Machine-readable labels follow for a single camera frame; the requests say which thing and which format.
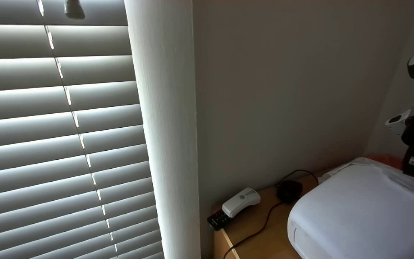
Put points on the white plastic bin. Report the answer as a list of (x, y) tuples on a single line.
[(361, 210)]

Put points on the white handheld remote device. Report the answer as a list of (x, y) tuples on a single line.
[(239, 201)]

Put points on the small black flat device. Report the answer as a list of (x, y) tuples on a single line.
[(217, 220)]

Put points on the round black puck device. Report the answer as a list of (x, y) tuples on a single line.
[(289, 190)]

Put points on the white window blinds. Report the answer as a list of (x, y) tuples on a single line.
[(75, 178)]

